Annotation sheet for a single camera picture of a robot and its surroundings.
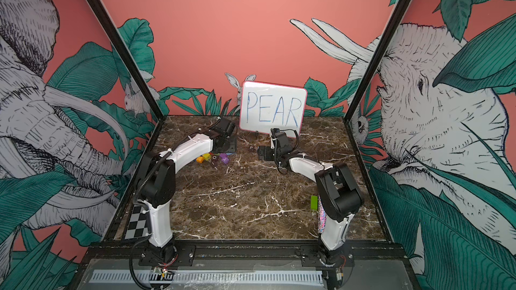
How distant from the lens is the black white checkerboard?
2.55ft

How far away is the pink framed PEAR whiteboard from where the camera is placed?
106 centimetres

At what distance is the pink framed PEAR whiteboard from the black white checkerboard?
0.64 m
